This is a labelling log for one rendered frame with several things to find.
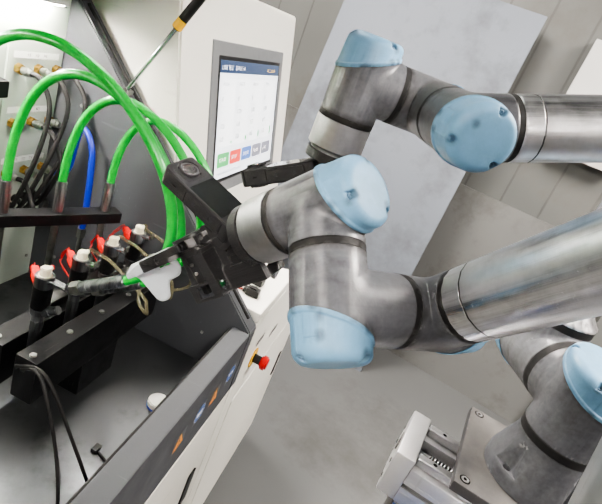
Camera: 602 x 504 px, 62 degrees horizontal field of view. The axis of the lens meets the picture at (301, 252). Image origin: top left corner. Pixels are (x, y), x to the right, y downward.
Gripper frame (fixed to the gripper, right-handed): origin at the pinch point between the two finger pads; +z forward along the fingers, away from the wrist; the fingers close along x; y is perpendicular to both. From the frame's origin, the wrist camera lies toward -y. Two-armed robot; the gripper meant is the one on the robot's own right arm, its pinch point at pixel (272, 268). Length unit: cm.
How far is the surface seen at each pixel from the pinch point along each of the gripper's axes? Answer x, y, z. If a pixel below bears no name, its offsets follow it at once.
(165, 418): -11.3, -5.0, 25.2
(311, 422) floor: 119, 19, 120
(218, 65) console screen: 39, -35, -20
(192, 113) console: 29.1, -32.9, -10.0
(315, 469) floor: 95, 28, 120
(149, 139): -12.8, -17.5, -14.9
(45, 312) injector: -12.7, -27.4, 16.6
